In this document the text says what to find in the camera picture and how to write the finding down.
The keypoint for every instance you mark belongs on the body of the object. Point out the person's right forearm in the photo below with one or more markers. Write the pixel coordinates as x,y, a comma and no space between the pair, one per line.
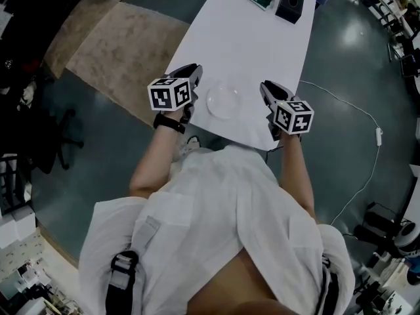
295,176

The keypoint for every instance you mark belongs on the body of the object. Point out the beige patterned rug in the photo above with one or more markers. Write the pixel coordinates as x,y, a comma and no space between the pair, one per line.
131,54

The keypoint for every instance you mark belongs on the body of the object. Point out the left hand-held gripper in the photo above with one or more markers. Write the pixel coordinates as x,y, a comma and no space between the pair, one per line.
169,95

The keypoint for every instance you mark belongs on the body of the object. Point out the tan rug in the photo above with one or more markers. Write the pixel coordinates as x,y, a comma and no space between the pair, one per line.
69,34

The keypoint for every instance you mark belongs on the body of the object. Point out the white shirt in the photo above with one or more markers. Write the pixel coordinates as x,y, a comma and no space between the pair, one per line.
223,215

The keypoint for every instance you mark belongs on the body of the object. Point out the person's left forearm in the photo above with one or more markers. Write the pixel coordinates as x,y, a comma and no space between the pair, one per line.
151,169

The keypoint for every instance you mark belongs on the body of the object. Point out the black square box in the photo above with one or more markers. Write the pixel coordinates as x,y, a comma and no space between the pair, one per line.
290,5

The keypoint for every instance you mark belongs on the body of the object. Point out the white round device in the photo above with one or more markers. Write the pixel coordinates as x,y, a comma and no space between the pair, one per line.
407,238

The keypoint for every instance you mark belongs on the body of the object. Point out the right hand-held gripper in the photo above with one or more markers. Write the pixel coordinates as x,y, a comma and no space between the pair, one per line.
295,117

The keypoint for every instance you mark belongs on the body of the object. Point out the person's bare chest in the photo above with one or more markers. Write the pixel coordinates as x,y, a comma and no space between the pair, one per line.
236,284

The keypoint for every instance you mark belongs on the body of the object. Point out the person's left white shoe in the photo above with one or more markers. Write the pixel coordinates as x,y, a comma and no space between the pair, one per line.
192,144

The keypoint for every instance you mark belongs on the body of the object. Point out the black office chair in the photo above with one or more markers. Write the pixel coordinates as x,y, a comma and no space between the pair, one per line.
55,139

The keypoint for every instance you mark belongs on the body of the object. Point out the black wristband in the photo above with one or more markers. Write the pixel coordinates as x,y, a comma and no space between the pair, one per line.
169,123

